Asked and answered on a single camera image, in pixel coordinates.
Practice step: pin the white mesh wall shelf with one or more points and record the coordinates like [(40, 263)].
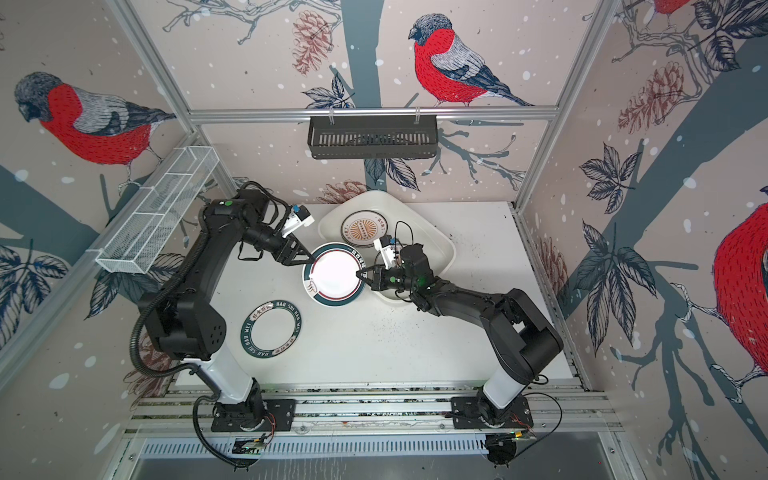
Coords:
[(142, 236)]

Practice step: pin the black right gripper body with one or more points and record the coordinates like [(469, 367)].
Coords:
[(399, 278)]

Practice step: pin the aluminium rail base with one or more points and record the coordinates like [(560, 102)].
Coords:
[(338, 412)]

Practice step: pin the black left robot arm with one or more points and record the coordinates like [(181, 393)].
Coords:
[(178, 328)]

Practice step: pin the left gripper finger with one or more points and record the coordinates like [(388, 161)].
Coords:
[(301, 253), (296, 261)]

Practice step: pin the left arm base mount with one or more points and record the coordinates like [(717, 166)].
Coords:
[(262, 416)]

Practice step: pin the horizontal aluminium crossbar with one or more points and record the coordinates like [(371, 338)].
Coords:
[(236, 116)]

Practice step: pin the black hanging wire basket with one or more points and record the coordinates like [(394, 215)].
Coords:
[(373, 137)]

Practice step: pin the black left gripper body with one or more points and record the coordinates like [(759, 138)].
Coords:
[(276, 244)]

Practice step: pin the white plastic bin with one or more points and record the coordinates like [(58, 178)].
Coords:
[(404, 224)]

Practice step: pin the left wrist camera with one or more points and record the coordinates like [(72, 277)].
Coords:
[(298, 216)]

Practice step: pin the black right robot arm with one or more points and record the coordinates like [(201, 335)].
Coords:
[(522, 338)]

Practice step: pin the green rim plate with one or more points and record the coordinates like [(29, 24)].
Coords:
[(270, 329), (331, 280)]

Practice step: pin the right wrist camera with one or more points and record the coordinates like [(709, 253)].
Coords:
[(386, 247)]

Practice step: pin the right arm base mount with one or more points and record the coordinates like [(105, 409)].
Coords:
[(479, 413)]

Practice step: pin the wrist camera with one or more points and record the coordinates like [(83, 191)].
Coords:
[(298, 216), (386, 247)]

